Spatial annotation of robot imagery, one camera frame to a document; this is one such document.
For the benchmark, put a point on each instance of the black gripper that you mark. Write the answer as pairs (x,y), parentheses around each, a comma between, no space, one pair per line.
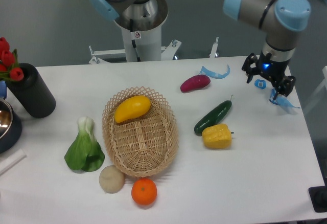
(271,70)

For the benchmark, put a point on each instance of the silver robot base column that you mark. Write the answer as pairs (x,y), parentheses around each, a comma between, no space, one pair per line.
(136,18)

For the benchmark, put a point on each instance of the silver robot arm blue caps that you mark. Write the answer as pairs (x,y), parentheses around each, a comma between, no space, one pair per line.
(283,22)

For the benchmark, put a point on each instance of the yellow bell pepper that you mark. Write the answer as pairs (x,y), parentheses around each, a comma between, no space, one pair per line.
(217,137)

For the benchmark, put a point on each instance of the woven wicker basket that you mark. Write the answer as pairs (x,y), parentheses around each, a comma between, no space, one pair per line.
(143,146)

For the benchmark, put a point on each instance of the small blue round tag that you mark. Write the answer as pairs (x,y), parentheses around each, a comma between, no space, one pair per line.
(259,83)

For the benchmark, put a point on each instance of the green cucumber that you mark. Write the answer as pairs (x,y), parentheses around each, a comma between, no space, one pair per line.
(214,117)

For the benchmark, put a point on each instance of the purple sweet potato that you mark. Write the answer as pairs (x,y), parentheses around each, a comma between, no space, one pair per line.
(194,83)

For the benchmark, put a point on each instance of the black device table corner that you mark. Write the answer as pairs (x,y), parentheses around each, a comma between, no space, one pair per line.
(318,198)

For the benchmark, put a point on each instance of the yellow mango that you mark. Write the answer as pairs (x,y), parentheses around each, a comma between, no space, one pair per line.
(132,108)

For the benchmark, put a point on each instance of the orange tangerine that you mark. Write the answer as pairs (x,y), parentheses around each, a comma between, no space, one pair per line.
(144,191)

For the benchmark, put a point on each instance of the beige round bun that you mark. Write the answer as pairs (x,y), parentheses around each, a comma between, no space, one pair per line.
(111,179)

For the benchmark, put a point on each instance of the green bok choy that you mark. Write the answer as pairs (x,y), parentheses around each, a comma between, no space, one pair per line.
(85,152)

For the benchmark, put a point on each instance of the black cylindrical vase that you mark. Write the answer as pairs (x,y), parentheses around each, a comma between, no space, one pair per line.
(32,92)

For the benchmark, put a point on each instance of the red tulip flowers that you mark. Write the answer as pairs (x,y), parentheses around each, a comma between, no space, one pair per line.
(10,69)

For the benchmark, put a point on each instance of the dark metal bowl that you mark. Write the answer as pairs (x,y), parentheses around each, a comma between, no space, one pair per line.
(11,126)

